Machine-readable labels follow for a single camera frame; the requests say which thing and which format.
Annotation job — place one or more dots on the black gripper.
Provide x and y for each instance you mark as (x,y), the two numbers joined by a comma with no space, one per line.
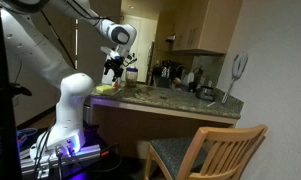
(116,62)

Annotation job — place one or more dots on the white orange vitamin bottle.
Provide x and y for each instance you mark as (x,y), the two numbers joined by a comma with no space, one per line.
(115,84)

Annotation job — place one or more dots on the robot base metal plate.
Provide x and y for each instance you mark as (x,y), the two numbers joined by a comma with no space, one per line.
(38,163)

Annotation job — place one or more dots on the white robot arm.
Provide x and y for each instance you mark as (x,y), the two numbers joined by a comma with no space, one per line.
(27,44)

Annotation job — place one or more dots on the granite counter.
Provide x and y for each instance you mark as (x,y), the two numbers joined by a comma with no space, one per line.
(131,117)

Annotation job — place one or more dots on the dark pot on counter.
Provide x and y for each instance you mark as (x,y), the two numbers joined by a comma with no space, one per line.
(205,93)

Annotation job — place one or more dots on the yellow sponge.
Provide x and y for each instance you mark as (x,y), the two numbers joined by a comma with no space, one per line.
(104,89)

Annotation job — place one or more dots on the clear jar blue lid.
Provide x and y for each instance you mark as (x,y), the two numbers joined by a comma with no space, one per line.
(131,76)

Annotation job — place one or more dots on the coffee maker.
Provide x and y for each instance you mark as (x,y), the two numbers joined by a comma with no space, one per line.
(162,73)

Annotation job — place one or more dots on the upper kitchen cabinet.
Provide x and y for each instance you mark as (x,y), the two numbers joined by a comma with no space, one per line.
(203,27)

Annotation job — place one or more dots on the wooden chair grey seat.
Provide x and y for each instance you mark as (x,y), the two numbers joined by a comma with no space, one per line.
(212,154)

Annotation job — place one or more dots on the black tripod pole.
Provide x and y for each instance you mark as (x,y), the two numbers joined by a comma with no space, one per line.
(10,161)

